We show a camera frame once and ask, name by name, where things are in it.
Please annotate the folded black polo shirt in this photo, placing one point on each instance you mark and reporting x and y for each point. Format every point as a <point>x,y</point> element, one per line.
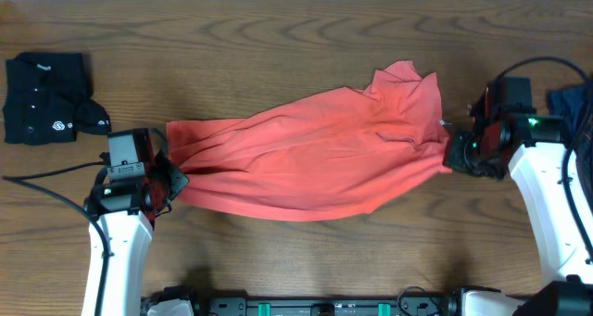
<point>49,100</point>

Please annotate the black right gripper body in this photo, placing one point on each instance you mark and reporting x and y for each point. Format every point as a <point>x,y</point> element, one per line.
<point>470,155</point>

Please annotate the dark blue garment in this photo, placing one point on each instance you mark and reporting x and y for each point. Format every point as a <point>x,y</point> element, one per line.
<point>570,103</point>

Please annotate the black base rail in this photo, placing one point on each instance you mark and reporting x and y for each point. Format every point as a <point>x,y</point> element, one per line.
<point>400,306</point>

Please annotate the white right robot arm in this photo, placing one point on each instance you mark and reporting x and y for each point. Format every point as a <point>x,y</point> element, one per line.
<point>532,150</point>

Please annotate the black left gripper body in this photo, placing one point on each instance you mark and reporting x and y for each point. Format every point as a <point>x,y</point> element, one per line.
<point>170,180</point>

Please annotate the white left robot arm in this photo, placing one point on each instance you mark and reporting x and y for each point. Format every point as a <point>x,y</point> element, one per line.
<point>122,227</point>

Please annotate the red printed t-shirt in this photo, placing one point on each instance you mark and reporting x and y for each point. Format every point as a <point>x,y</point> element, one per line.
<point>329,156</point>

